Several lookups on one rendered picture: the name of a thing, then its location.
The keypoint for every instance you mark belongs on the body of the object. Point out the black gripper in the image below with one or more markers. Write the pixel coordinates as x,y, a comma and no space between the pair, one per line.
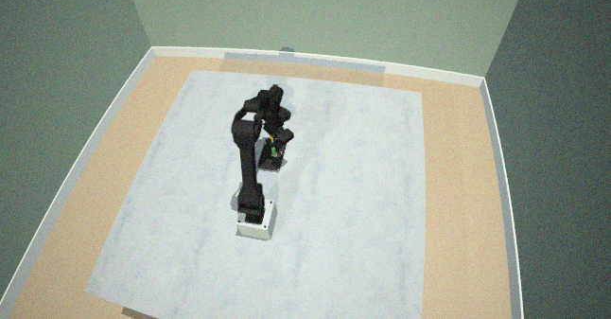
275,130

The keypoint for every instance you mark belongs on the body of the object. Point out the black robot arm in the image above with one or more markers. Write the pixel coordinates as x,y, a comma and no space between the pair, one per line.
251,199

